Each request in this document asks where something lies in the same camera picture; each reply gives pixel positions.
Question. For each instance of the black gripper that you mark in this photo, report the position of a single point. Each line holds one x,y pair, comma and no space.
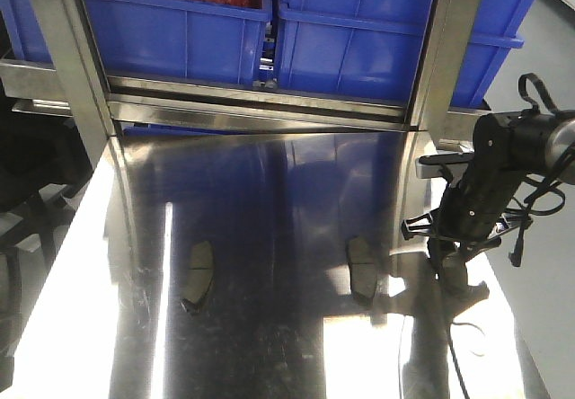
470,208

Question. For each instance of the grey brake pad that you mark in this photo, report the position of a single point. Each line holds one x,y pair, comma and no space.
362,271
199,278

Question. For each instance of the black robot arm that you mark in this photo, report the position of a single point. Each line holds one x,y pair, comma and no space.
517,158

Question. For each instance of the blue plastic crate right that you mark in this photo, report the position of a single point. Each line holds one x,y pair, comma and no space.
371,48

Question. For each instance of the blue plastic crate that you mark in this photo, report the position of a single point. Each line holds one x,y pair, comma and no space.
371,48
181,38

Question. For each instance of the blue plastic crate left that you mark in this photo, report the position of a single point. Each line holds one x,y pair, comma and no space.
181,38

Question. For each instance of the black office chair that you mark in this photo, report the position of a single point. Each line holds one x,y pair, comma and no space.
43,161

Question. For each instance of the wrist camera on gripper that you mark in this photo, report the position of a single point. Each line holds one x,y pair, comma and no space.
448,166

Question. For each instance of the steel rack frame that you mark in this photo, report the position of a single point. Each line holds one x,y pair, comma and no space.
75,84

